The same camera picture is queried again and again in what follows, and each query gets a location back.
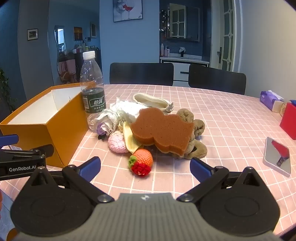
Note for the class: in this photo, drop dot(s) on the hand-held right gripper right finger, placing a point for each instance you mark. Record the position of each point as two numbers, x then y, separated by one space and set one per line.
200 168

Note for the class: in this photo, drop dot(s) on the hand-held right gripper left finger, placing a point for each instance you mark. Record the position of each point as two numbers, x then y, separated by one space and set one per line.
90 165

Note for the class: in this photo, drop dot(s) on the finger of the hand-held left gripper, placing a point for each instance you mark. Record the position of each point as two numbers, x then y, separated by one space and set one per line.
44 151
8 139

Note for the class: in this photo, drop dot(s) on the orange cardboard box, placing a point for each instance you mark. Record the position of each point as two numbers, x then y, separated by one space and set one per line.
57 136

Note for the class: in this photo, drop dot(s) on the yellow cloth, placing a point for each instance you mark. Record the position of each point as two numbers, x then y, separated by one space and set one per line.
128 139

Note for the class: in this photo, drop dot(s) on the white terry cloth mitt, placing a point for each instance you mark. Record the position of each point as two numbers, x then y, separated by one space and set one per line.
148 99

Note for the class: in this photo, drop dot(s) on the pink crochet ball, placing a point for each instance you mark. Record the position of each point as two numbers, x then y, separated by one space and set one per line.
117 142

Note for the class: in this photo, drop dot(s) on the green houseplant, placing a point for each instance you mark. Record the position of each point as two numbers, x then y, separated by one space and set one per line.
4 90

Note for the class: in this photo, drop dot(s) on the white fabric rose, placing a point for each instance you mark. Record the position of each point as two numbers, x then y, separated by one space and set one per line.
105 117

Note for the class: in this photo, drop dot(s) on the red crochet strawberry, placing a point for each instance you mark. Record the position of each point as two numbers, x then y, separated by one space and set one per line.
141 169

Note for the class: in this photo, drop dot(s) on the brown sponge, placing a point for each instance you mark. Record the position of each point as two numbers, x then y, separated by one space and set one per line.
161 129

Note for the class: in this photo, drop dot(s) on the orange crochet ball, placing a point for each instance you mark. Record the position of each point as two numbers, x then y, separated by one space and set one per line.
144 156

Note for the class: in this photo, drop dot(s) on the pink checked tablecloth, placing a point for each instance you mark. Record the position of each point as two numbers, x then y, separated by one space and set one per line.
231 120

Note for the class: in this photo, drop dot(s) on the small mirror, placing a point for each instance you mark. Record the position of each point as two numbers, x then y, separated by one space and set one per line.
270 157

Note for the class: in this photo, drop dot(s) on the clear plastic water bottle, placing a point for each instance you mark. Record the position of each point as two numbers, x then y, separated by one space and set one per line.
92 78

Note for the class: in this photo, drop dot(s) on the dark hallway cabinet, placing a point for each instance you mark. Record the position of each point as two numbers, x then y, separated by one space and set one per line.
69 67

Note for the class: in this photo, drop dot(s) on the black chair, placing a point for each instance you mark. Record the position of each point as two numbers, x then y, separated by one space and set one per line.
217 81
141 73

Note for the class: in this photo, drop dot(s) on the purple tissue pack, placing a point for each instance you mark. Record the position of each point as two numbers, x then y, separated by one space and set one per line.
269 100

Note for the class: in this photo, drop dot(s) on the red box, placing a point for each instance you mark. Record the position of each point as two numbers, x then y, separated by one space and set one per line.
289 121

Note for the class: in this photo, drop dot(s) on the white counter cabinet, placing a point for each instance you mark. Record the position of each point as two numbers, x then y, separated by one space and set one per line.
180 69

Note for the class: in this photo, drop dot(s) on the small dark framed picture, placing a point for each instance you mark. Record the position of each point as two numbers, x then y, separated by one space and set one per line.
32 34

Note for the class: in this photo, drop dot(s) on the orange framed picture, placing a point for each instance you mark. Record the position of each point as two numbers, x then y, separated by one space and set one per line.
78 33

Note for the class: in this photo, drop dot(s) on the pink bottle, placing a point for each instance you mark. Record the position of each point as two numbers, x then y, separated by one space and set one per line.
162 49

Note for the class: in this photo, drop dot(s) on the narrow framed picture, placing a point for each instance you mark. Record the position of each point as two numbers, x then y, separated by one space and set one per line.
93 30

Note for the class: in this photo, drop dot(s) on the white panelled door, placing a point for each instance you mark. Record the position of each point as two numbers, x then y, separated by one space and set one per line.
229 34

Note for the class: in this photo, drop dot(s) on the wine glass wall picture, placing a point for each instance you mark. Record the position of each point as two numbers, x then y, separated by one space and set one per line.
127 10

